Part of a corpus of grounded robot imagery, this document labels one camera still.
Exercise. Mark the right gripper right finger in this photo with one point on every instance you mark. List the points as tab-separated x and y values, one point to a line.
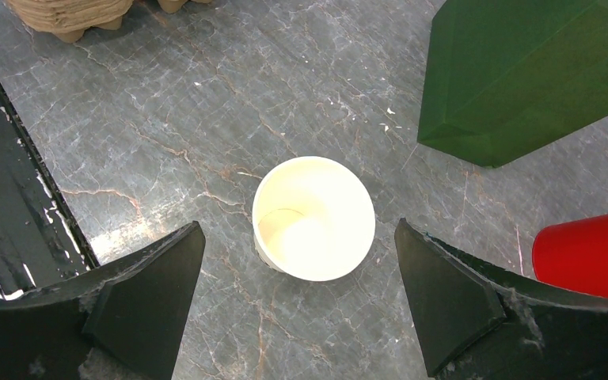
475	320

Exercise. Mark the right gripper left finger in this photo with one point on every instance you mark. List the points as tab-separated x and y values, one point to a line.
124	319

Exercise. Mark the white paper coffee cup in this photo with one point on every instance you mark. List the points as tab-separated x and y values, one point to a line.
313	219

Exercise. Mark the red cup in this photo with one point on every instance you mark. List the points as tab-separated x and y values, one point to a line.
574	255

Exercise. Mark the green paper bag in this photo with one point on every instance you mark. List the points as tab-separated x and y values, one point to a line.
506	78

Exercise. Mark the brown cardboard cup carrier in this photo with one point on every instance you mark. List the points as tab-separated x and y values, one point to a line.
69	19

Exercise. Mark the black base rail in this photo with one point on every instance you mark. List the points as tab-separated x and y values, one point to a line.
41	243

